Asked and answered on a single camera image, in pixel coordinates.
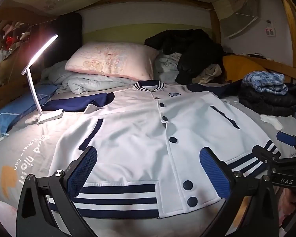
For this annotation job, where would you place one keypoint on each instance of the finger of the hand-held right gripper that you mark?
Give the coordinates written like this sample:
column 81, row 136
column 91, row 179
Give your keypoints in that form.
column 264, row 151
column 286, row 138

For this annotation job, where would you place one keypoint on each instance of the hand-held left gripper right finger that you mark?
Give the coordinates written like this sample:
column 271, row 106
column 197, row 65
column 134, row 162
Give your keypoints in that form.
column 214, row 172

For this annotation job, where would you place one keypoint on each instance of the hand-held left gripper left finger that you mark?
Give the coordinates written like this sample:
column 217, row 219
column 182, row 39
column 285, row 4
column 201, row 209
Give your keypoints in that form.
column 85, row 167

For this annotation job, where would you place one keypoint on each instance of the white and navy varsity jacket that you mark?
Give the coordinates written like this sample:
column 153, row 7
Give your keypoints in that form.
column 138, row 133

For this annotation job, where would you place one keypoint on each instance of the black folded clothes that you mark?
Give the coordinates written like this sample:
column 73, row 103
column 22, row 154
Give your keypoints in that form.
column 261, row 101

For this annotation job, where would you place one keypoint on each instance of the person's right hand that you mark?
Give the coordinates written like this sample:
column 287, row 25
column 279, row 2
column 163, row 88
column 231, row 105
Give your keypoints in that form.
column 289, row 207

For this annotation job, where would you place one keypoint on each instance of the small white cloth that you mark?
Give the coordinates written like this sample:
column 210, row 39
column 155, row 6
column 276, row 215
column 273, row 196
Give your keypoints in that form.
column 271, row 121

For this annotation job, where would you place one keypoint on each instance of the blue plaid cloth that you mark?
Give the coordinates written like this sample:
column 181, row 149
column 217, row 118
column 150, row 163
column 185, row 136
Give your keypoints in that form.
column 264, row 81

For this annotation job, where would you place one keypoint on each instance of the white desk lamp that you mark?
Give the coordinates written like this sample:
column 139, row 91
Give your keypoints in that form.
column 51, row 115

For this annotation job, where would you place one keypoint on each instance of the light blue quilt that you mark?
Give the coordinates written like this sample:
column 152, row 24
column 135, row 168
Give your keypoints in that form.
column 88, row 84

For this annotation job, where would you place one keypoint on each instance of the yellow cushion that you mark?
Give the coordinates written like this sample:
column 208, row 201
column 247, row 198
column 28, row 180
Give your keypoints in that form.
column 236, row 66

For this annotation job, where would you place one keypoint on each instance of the blue pillow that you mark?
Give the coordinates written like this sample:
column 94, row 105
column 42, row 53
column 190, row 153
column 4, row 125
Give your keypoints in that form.
column 17, row 108

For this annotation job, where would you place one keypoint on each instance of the cream cloth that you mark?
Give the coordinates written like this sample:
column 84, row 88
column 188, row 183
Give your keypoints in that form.
column 209, row 74

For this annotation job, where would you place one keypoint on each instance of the pink printed pillow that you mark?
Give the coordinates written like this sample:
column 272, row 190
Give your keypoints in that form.
column 108, row 59

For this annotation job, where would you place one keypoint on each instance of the black jacket pile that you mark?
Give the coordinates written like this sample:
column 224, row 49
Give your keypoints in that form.
column 194, row 54

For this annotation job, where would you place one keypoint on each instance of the white mosquito net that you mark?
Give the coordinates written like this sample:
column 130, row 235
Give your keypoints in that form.
column 236, row 17

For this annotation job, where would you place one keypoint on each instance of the black cushion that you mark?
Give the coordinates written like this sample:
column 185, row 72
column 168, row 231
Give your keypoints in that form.
column 69, row 34

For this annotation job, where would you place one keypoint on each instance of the cluttered wooden shelf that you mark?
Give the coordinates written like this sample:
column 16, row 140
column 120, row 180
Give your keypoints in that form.
column 12, row 42

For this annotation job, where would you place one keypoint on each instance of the white wall power strip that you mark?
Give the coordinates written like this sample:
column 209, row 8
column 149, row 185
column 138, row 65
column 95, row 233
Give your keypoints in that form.
column 270, row 31

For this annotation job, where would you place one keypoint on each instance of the wooden bed frame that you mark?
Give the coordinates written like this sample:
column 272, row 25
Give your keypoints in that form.
column 215, row 24

